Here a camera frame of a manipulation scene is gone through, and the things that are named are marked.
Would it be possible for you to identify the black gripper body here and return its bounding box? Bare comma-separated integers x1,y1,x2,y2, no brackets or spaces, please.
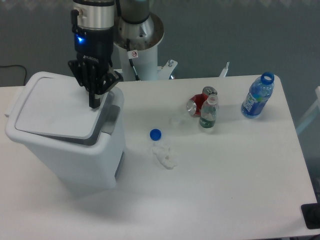
73,26,113,70

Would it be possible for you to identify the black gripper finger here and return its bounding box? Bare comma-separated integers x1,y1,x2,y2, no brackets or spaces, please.
96,62,123,95
68,60,105,109

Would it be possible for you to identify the white trash can lid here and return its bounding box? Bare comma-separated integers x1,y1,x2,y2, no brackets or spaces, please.
7,72,115,145

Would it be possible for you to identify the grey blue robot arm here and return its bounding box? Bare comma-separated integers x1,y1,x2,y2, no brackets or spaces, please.
68,0,164,109

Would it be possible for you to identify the blue bottle cap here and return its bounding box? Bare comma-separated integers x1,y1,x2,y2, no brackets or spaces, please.
149,128,162,141

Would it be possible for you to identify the crushed red soda can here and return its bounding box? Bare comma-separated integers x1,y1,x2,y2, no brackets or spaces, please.
186,86,218,117

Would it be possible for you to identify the white trash can body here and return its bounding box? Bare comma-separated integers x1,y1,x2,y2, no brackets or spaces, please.
5,71,126,189

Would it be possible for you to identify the crumpled white tissue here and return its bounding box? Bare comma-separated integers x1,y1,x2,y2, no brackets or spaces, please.
152,142,178,170

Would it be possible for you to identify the clear green label bottle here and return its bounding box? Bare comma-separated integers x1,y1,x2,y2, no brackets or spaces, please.
199,93,219,129

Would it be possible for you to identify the blue plastic bottle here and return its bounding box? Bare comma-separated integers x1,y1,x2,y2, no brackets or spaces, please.
241,71,275,119

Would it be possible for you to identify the black device at edge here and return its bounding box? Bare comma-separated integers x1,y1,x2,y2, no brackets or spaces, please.
301,203,320,230

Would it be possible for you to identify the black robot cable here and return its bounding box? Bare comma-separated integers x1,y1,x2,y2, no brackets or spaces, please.
125,37,141,82

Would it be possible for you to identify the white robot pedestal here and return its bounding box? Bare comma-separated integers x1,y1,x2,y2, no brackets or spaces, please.
109,12,231,82

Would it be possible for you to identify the black floor cable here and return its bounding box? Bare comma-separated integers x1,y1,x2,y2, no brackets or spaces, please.
0,64,27,87

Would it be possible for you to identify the white frame at right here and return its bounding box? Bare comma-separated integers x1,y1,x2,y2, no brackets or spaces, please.
295,86,320,136

